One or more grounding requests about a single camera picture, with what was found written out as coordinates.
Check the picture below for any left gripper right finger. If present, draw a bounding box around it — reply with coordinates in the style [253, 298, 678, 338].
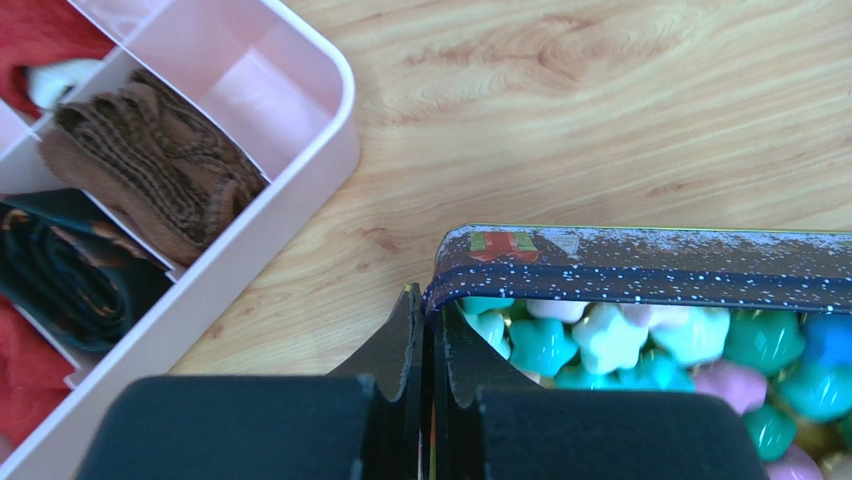
[435, 307, 765, 480]

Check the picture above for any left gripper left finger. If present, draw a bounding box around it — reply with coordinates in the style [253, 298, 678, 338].
[77, 284, 423, 479]

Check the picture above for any square tin of star candies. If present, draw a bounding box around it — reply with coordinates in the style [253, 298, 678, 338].
[424, 224, 851, 479]

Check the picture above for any brown chocolate piece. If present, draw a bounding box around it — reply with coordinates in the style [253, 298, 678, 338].
[38, 69, 268, 266]

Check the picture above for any dark chocolate piece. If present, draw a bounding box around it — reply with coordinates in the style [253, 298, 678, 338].
[1, 189, 173, 353]

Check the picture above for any pink compartment tray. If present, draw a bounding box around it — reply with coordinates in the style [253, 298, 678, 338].
[1, 1, 360, 479]

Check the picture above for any red wrapped candy upper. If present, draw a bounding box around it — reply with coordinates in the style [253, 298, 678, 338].
[1, 0, 113, 119]

